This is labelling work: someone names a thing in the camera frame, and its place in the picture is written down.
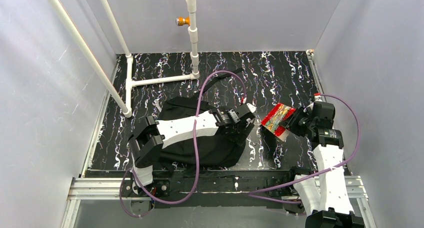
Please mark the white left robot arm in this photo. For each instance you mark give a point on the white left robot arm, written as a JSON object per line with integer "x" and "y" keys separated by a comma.
{"x": 147, "y": 144}

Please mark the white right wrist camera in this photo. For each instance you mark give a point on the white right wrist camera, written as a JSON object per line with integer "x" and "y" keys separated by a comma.
{"x": 317, "y": 98}

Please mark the orange knob on pipe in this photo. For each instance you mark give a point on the orange knob on pipe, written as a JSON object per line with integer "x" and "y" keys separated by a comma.
{"x": 181, "y": 21}

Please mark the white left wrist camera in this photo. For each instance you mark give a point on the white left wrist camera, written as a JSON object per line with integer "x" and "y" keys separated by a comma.
{"x": 251, "y": 108}

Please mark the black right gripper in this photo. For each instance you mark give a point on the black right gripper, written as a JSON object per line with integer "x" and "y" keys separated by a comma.
{"x": 291, "y": 119}

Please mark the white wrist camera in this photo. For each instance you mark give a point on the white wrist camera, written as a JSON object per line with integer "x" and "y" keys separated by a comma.
{"x": 251, "y": 108}
{"x": 317, "y": 98}

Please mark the red colourful cover book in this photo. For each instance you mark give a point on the red colourful cover book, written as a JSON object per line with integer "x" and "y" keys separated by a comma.
{"x": 272, "y": 120}

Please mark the black student backpack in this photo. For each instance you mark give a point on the black student backpack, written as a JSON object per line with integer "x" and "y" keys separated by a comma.
{"x": 222, "y": 152}

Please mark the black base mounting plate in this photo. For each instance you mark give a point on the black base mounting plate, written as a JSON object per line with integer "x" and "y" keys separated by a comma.
{"x": 217, "y": 188}

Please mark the aluminium rail frame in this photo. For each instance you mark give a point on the aluminium rail frame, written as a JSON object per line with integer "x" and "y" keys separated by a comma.
{"x": 270, "y": 77}

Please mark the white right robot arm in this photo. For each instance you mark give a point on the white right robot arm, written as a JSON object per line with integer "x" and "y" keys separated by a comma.
{"x": 326, "y": 205}

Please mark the white PVC pipe frame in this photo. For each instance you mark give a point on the white PVC pipe frame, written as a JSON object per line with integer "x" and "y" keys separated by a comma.
{"x": 126, "y": 104}

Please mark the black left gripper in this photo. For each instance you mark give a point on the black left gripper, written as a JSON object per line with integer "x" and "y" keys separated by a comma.
{"x": 245, "y": 121}

